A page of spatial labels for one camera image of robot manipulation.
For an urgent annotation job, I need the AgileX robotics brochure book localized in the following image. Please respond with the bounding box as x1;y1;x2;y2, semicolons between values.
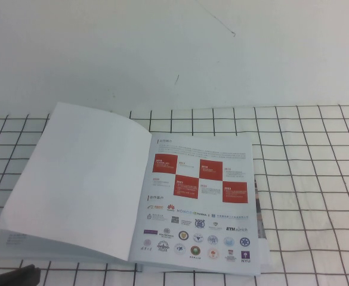
0;101;271;276

